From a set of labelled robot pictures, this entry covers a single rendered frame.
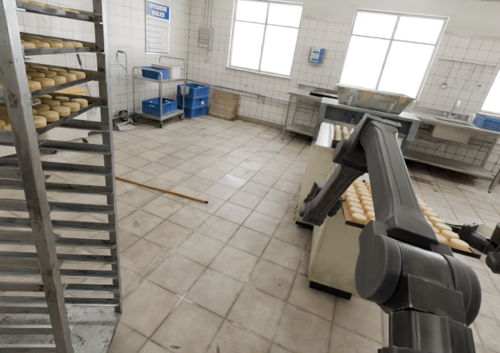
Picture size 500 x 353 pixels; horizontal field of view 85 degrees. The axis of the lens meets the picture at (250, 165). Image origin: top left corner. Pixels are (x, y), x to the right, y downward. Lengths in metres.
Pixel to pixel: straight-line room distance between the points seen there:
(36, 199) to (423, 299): 0.76
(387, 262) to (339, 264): 1.64
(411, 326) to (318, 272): 1.73
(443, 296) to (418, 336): 0.05
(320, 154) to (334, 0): 3.81
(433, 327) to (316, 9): 5.58
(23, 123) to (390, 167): 0.71
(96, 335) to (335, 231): 1.38
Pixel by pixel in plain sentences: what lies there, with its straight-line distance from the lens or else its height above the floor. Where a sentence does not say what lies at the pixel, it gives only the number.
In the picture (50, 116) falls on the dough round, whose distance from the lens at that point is 0.93.
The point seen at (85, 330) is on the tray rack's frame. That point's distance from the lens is 1.72.
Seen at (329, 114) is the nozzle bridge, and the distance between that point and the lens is 2.35.
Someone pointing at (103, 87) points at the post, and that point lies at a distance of 1.14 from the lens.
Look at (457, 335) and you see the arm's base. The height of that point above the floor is 1.28.
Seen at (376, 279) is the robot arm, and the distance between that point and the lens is 0.35.
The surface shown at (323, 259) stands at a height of 0.29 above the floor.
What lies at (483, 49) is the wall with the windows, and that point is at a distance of 5.80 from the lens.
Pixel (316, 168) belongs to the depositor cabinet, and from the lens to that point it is 2.39.
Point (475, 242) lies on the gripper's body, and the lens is 1.26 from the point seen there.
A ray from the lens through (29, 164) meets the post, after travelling 0.77.
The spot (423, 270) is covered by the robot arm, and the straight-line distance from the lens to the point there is 0.36.
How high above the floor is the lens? 1.48
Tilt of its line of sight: 23 degrees down
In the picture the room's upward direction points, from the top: 9 degrees clockwise
